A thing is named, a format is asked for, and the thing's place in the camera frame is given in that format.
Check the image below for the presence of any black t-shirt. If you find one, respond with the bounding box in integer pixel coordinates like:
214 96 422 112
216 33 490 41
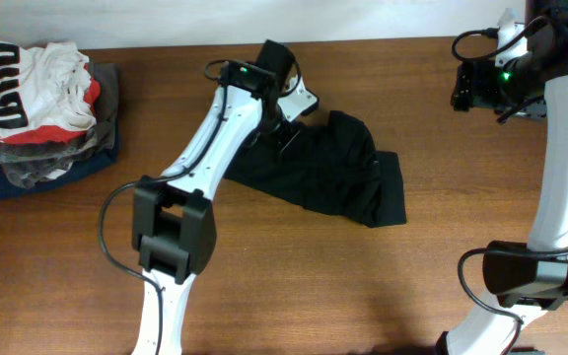
225 110 407 228

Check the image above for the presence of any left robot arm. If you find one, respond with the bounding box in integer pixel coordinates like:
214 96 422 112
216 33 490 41
132 40 319 354

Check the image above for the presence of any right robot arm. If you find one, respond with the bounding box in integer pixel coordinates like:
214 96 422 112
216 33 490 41
434 0 568 354

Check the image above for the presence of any red folded garment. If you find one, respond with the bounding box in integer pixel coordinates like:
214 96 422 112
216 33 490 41
0 78 102 145

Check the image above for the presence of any grey folded garment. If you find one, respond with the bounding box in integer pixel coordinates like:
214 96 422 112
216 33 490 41
0 63 119 188

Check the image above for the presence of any navy blue folded garment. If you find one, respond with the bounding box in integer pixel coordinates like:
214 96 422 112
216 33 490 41
0 122 120 201

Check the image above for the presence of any right black cable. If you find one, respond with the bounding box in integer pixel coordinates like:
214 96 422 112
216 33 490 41
450 14 568 355

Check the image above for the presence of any black cable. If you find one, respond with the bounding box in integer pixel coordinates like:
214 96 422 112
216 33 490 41
97 58 305 355
450 14 568 355

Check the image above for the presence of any left black cable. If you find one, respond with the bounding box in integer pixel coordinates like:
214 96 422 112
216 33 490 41
97 58 305 355

